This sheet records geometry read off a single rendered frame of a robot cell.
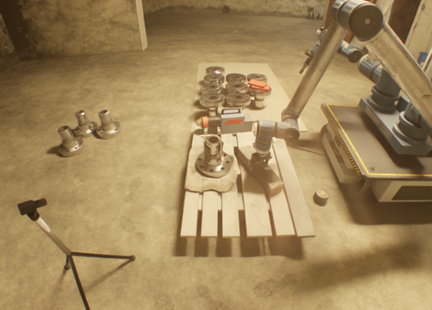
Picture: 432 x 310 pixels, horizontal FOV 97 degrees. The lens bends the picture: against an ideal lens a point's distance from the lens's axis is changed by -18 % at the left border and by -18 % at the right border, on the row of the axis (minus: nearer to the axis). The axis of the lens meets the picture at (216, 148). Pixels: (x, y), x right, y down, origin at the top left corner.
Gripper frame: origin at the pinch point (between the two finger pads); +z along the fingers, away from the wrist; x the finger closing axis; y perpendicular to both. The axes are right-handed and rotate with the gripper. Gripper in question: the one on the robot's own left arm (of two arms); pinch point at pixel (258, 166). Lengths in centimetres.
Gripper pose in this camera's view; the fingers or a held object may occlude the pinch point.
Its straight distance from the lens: 168.3
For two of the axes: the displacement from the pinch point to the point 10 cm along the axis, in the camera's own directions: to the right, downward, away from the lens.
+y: 4.2, 5.8, -7.0
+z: 0.0, 7.7, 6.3
